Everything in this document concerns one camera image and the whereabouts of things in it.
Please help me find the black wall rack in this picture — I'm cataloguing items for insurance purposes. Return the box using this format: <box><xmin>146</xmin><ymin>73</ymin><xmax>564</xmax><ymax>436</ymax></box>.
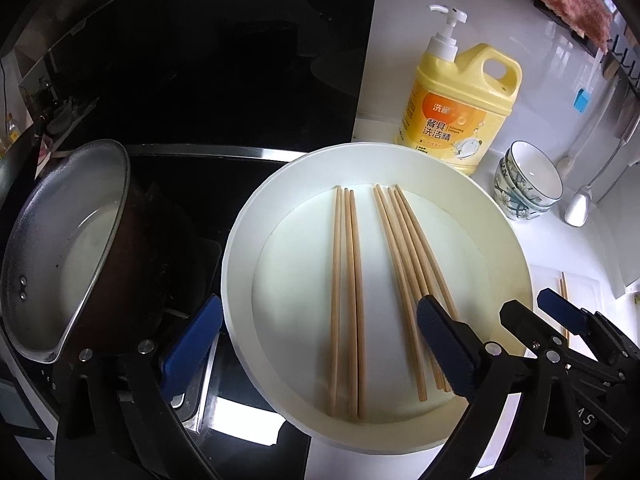
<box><xmin>481</xmin><ymin>0</ymin><xmax>640</xmax><ymax>103</ymax></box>

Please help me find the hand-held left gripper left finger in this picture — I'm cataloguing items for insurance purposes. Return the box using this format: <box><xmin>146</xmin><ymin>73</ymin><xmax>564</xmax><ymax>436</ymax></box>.
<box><xmin>52</xmin><ymin>296</ymin><xmax>223</xmax><ymax>480</ymax></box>

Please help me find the white round basin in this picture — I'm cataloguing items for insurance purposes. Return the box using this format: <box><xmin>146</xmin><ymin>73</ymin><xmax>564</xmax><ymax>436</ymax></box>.
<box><xmin>221</xmin><ymin>142</ymin><xmax>532</xmax><ymax>456</ymax></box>

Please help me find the floral ceramic bowl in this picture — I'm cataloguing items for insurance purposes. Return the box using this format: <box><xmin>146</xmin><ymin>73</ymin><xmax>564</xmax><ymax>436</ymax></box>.
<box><xmin>502</xmin><ymin>140</ymin><xmax>563</xmax><ymax>202</ymax></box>
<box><xmin>494</xmin><ymin>170</ymin><xmax>551</xmax><ymax>222</ymax></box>
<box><xmin>496</xmin><ymin>157</ymin><xmax>560</xmax><ymax>213</ymax></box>

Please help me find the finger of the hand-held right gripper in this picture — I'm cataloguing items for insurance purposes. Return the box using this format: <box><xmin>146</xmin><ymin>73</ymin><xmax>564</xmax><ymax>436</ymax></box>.
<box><xmin>500</xmin><ymin>300</ymin><xmax>632</xmax><ymax>392</ymax></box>
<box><xmin>537</xmin><ymin>288</ymin><xmax>640</xmax><ymax>372</ymax></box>

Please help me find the yellow dish soap pump bottle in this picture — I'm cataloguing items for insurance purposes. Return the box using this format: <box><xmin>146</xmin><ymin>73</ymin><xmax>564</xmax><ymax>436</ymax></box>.
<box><xmin>395</xmin><ymin>4</ymin><xmax>523</xmax><ymax>177</ymax></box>

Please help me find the black glass cooktop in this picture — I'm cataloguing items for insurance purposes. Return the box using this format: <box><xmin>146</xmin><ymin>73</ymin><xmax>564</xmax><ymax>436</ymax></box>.
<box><xmin>0</xmin><ymin>142</ymin><xmax>313</xmax><ymax>480</ymax></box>

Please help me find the metal cooking pot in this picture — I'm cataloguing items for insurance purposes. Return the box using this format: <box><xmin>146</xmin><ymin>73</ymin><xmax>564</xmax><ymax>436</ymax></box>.
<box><xmin>0</xmin><ymin>139</ymin><xmax>133</xmax><ymax>365</ymax></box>

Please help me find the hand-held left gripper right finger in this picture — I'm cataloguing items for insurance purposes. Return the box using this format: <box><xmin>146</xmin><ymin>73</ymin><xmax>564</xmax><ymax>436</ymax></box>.
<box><xmin>416</xmin><ymin>295</ymin><xmax>585</xmax><ymax>480</ymax></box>

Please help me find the single wooden chopstick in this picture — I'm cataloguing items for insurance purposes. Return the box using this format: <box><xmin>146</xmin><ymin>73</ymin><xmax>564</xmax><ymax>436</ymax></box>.
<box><xmin>560</xmin><ymin>272</ymin><xmax>572</xmax><ymax>339</ymax></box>

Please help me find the bundle of wooden chopsticks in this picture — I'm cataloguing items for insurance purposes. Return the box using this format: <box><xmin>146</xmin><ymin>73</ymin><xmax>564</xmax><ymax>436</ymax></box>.
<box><xmin>327</xmin><ymin>185</ymin><xmax>458</xmax><ymax>418</ymax></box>

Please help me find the pink dish cloth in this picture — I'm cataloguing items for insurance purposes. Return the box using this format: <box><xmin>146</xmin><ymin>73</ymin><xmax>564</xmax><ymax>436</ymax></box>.
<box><xmin>512</xmin><ymin>0</ymin><xmax>613</xmax><ymax>53</ymax></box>

